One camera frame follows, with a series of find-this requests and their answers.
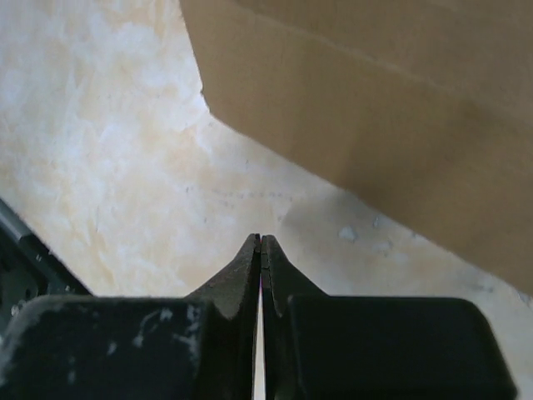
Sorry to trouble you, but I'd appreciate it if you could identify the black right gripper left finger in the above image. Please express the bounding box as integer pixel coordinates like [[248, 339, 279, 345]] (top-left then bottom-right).
[[1, 234, 261, 399]]

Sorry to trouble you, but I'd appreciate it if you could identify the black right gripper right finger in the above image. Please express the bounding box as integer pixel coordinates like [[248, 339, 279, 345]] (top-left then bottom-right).
[[261, 236, 518, 399]]

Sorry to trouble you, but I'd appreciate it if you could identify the brown cardboard box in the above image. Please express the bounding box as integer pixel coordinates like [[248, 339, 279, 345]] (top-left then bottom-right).
[[181, 1, 532, 293]]

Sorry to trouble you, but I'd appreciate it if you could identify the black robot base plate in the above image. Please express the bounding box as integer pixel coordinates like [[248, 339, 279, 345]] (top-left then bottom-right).
[[1, 202, 91, 333]]

